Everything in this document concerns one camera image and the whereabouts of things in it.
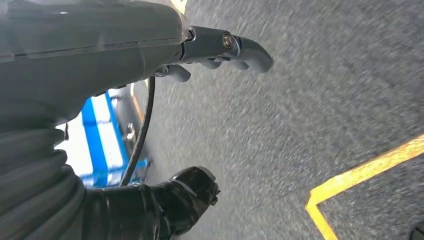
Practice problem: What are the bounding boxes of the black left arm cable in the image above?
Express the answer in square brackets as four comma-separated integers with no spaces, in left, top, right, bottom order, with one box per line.
[118,75,157,188]

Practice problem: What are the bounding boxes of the blue metal shelf rack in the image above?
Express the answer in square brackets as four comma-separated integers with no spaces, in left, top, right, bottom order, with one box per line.
[54,88,154,190]

